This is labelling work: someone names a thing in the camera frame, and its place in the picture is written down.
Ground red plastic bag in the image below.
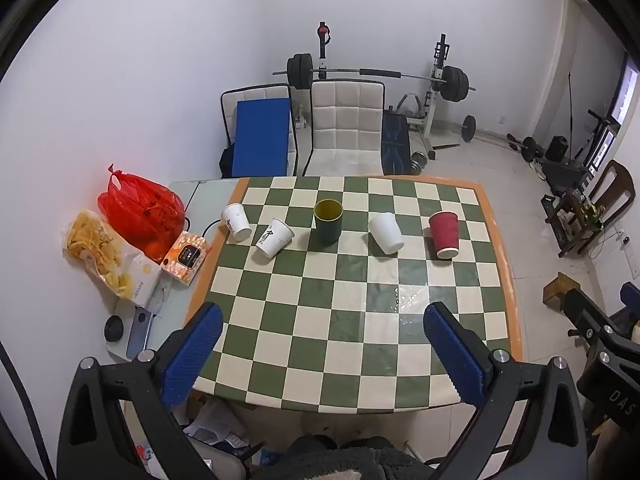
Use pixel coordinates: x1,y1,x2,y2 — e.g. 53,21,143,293
97,163,187,262

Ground black weight bench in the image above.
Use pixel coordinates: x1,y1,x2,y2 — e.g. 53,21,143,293
380,109,412,177

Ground blue folded mat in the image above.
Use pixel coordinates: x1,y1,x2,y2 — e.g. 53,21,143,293
230,98,293,177

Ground black speaker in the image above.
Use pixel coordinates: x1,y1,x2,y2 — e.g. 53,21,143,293
544,135,569,161

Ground small wooden stool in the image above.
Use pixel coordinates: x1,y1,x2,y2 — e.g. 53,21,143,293
543,272,582,309

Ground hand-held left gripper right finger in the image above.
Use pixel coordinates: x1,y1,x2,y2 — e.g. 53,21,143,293
423,301,591,480

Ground black strap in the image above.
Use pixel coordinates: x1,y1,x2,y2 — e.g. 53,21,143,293
0,342,57,480

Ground green checkered table mat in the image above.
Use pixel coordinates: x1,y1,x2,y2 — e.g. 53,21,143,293
184,176,525,413

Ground dark green cup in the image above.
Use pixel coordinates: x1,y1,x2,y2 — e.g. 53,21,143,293
313,199,344,247

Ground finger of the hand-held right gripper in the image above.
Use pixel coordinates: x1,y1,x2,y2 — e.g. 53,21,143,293
562,287,640,361

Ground grey blue phone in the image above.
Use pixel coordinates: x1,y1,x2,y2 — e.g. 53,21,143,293
125,305,155,360

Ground barbell with black plates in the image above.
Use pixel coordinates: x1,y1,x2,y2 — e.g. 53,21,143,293
286,52,477,105

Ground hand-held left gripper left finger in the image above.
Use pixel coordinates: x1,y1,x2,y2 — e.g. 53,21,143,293
56,301,226,480

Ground black cable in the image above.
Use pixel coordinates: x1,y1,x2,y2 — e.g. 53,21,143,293
182,217,224,239

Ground large printed white paper cup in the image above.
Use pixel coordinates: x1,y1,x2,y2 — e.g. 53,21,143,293
255,218,296,259

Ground silver dumbbell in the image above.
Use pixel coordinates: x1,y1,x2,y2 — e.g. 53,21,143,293
409,149,437,177

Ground dark wooden chair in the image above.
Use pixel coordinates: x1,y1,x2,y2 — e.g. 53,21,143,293
539,159,636,259

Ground plain white paper cup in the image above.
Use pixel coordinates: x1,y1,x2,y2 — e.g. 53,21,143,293
368,212,405,253

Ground orange tissue packet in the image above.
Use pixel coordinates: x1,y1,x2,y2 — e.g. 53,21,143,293
160,231,211,287

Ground scattered papers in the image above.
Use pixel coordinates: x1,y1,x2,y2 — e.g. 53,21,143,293
182,399,249,457

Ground black round lid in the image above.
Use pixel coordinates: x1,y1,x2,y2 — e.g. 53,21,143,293
103,314,125,344

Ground white squat rack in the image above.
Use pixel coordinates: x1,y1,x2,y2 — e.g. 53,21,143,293
314,21,452,153

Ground white quilted chair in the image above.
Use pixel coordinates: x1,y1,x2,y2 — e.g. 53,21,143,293
302,80,386,177

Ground red ribbed paper cup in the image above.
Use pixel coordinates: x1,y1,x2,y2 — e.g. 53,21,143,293
428,211,460,260

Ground clear bag of chips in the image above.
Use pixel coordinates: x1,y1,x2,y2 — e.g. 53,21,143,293
62,209,140,302

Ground small printed white paper cup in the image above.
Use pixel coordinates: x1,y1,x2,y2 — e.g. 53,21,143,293
220,203,253,241

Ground white tissue box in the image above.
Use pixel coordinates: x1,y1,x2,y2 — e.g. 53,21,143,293
116,253,164,312

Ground barbell with small plates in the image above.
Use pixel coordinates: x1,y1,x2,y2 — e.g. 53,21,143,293
460,114,546,163

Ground black framed white chair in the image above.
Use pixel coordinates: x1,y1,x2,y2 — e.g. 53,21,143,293
219,83,300,179

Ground black exercise machine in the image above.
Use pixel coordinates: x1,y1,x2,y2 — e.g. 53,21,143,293
537,110,618,196

